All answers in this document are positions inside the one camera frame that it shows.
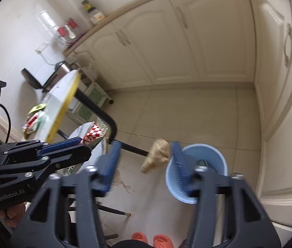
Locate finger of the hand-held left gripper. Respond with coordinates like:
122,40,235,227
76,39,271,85
0,137,82,162
0,145,92,184

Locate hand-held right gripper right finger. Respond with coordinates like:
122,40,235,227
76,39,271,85
170,142,282,248

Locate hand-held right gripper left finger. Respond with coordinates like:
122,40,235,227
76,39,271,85
14,141,123,248

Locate beige paper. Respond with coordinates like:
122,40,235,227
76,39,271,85
140,138,171,174

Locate blue plastic bin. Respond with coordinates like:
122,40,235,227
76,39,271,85
165,143,228,204

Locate red white green wrapper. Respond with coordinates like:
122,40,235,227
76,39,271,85
22,112,49,134

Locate red checkered wrapper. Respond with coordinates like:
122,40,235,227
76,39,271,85
83,122,104,149

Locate green snack wrapper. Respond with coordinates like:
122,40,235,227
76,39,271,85
28,104,47,114

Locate person's left hand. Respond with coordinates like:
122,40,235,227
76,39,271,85
0,203,28,229

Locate metal storage cart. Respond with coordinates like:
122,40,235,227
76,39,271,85
66,64,114,124

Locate black silver rice cooker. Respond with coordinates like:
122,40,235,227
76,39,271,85
21,61,77,93

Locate orange slipper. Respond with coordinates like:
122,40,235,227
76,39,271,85
131,232,152,244
152,235,173,248

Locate cream base cabinets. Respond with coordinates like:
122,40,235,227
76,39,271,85
63,0,292,238

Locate glass jar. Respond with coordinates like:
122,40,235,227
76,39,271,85
89,11,106,26

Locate black yellow bottle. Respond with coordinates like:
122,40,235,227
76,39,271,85
81,0,96,13

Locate black cable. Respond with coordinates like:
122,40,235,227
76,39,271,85
0,103,12,141

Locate white power cord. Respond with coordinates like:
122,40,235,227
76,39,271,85
41,53,59,66

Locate wall socket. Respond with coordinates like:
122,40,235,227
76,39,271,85
35,43,49,55

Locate red wire cup rack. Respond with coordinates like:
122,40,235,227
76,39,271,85
54,18,84,48

